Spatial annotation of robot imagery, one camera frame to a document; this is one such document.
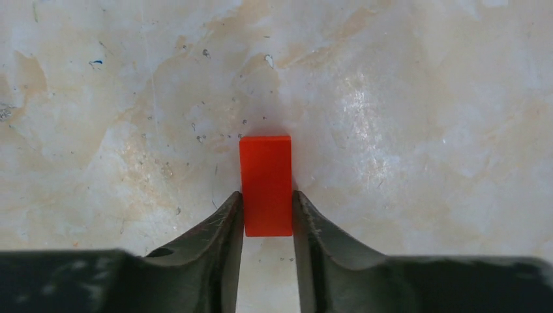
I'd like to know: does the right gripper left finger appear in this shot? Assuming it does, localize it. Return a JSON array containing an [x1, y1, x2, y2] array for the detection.
[[1, 192, 244, 312]]

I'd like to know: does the small red block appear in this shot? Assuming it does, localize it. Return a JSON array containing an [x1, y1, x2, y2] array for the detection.
[[239, 136, 293, 237]]

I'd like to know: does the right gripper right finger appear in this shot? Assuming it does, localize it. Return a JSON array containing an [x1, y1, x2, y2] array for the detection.
[[292, 191, 552, 312]]

